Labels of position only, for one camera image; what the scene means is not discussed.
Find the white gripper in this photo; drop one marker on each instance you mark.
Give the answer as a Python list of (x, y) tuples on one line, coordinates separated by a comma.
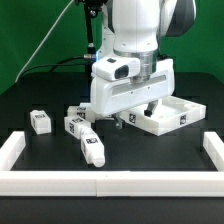
[(110, 97)]

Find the white square table top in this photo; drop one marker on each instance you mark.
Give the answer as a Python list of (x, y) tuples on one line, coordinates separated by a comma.
[(170, 114)]

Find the white U-shaped fence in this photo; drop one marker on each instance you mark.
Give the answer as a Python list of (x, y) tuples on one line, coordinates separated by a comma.
[(108, 183)]

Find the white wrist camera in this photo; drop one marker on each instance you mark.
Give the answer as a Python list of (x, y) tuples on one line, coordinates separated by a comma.
[(115, 68)]

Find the black camera pole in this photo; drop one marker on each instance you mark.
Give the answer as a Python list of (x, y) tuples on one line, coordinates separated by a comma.
[(91, 10)]

